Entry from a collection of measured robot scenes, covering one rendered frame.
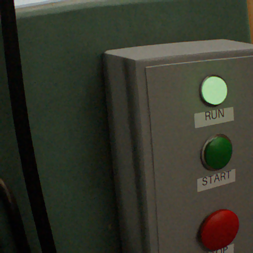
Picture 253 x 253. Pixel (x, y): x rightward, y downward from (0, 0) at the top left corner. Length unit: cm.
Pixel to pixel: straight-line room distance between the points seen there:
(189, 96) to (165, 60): 3
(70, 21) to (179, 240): 16
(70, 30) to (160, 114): 9
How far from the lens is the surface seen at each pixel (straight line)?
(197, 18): 43
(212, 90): 36
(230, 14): 45
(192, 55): 36
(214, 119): 37
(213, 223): 39
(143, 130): 36
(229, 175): 39
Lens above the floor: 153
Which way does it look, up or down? 14 degrees down
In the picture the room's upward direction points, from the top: 5 degrees counter-clockwise
